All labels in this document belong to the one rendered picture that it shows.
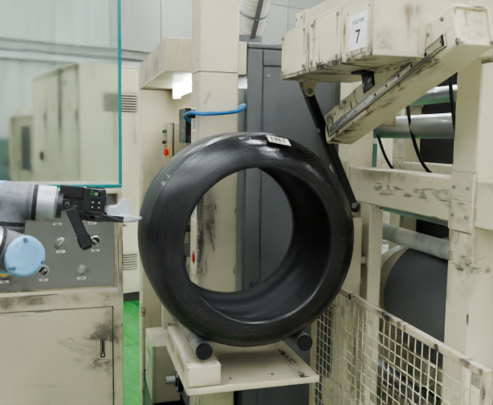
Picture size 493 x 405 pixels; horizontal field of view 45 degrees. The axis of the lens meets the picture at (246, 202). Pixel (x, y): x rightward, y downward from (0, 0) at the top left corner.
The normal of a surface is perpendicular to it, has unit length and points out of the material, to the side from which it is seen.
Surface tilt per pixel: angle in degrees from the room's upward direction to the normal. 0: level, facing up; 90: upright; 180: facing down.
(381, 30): 90
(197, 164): 54
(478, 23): 72
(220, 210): 90
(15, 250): 90
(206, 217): 90
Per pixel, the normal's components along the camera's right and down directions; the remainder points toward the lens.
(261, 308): -0.09, -0.71
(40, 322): 0.28, 0.11
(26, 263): 0.67, 0.08
